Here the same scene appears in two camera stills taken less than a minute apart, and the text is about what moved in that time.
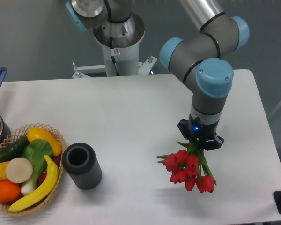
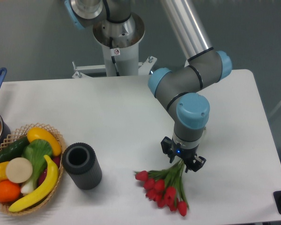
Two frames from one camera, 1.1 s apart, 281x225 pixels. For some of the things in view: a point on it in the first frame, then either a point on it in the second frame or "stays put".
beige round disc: x=19 y=170 stays put
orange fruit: x=6 y=191 stays put
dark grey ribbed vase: x=79 y=161 stays put
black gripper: x=199 y=131 → x=169 y=147
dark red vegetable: x=56 y=160 stays put
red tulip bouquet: x=190 y=166 → x=166 y=187
